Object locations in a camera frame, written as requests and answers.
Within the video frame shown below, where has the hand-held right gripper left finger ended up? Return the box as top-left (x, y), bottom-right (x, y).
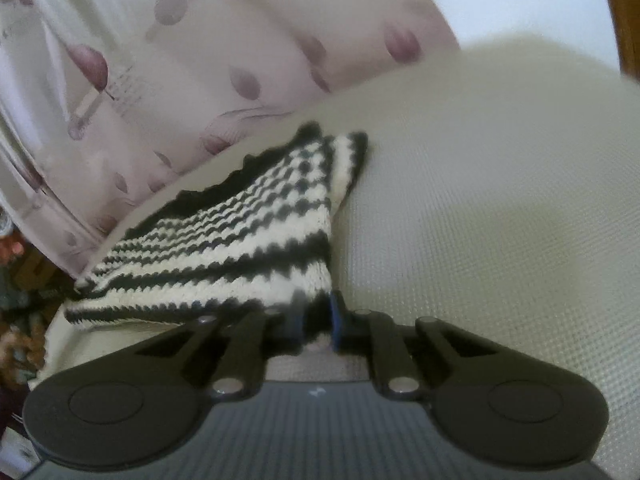
top-left (131, 296), bottom-right (307, 401)

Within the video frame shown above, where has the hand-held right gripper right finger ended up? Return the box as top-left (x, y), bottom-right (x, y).
top-left (327, 290), bottom-right (501, 402)

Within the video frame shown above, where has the black white striped knit sweater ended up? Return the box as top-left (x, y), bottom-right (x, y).
top-left (62, 121), bottom-right (371, 358)

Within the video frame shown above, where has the beige textured mat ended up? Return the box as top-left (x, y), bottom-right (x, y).
top-left (27, 32), bottom-right (640, 466)

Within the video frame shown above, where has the pink leaf print curtain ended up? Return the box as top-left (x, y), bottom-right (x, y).
top-left (0, 0), bottom-right (462, 282)

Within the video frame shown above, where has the wooden frame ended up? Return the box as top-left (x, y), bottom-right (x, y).
top-left (596, 0), bottom-right (640, 83)

